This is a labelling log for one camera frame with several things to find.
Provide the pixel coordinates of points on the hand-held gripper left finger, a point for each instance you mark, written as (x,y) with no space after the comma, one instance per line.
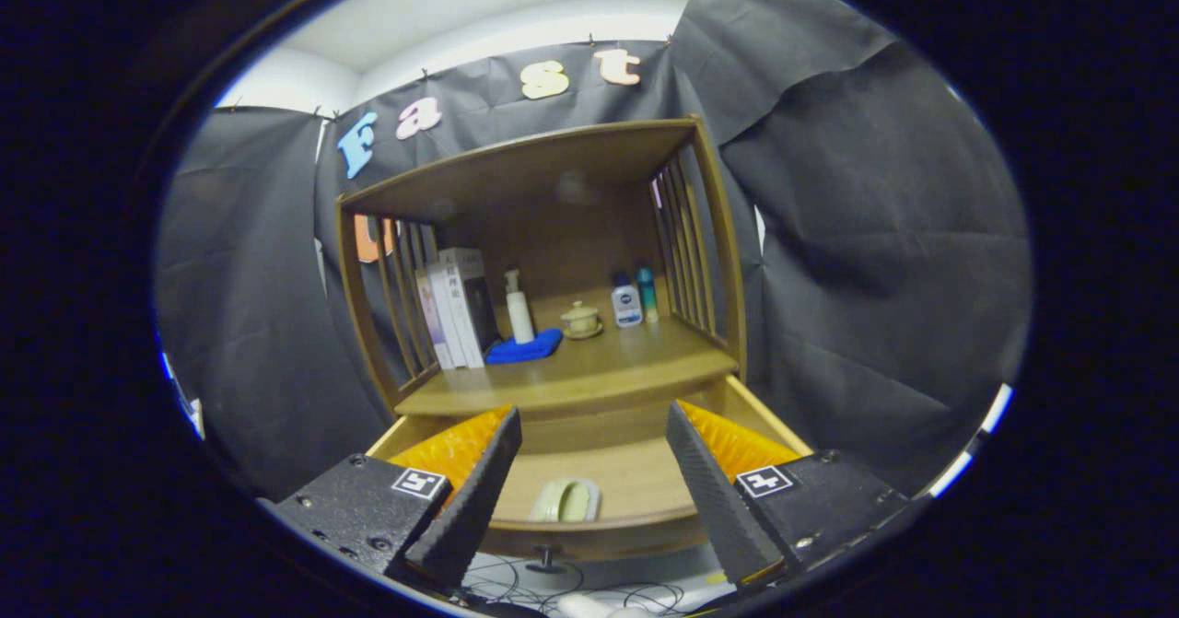
(474,507)

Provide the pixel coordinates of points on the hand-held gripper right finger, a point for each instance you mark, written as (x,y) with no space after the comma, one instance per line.
(714,498)

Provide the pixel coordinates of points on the wooden drawer with black knob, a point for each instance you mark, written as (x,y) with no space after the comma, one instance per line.
(608,471)

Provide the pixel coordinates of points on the wooden countertop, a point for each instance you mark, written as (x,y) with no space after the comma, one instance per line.
(608,360)

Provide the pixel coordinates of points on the wooden cabinet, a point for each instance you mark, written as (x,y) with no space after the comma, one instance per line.
(553,162)

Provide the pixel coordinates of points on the blue folded cloth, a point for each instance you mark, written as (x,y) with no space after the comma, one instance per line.
(525,348)

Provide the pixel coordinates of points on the thin white book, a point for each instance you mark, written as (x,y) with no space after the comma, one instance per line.
(449,319)

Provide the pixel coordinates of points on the thin purple book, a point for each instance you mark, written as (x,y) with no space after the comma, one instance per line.
(430,319)

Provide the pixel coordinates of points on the white pump bottle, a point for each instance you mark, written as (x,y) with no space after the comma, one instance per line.
(520,314)

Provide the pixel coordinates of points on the thick white and black book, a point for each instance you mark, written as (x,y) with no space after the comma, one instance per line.
(474,300)

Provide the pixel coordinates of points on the white bottle with blue cap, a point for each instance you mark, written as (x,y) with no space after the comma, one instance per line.
(627,307)

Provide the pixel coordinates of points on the teal bottle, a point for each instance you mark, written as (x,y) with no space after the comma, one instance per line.
(647,296)

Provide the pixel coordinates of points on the beige ceramic lidded cup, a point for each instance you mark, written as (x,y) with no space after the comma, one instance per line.
(581,320)

